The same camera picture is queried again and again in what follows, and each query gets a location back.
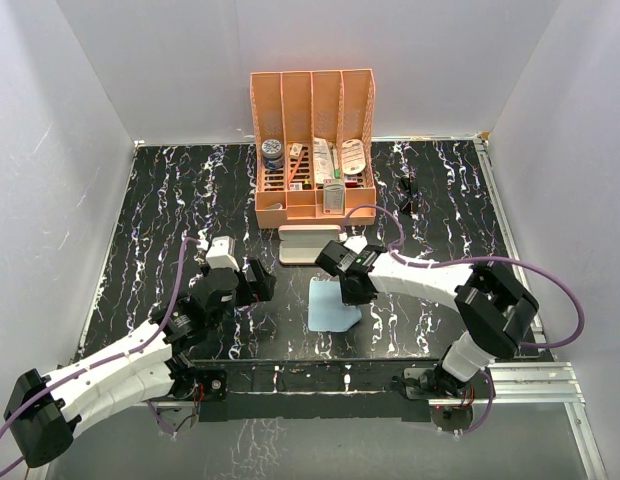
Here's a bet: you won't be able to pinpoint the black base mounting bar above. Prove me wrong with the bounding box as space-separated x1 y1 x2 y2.
139 358 496 424

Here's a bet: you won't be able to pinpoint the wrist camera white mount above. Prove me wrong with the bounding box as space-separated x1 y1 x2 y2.
339 233 368 254
204 236 239 272

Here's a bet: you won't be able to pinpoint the oval beige tag package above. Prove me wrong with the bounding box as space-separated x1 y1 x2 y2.
341 139 366 175

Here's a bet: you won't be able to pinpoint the small white card box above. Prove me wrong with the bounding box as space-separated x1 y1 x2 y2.
289 143 303 159

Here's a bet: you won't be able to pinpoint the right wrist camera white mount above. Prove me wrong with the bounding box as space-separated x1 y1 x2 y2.
339 233 368 254

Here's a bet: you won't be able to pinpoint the blue cleaning cloth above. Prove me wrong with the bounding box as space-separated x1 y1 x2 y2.
308 279 362 333

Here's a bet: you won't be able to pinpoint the pink glasses case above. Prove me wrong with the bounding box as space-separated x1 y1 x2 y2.
278 225 341 265

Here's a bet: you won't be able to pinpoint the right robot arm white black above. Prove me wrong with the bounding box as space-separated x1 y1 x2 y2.
315 240 539 397

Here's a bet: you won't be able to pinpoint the orange desk organizer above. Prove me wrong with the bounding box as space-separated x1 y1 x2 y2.
250 69 377 229

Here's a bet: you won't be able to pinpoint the grey white small box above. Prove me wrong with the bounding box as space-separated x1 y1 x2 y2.
323 179 345 215

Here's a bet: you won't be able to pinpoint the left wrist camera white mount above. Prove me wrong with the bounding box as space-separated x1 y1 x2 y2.
204 236 239 272

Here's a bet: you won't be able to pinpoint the blue white round tin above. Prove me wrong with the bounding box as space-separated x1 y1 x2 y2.
261 138 285 171

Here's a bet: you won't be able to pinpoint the red pencil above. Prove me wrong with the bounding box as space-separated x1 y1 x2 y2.
288 148 307 184

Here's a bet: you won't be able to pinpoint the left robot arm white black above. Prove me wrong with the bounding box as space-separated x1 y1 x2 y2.
0 258 276 468

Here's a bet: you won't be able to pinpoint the white tube package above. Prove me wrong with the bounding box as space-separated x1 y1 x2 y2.
313 137 333 185

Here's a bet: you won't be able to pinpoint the black sunglasses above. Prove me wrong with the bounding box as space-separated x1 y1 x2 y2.
400 175 419 215

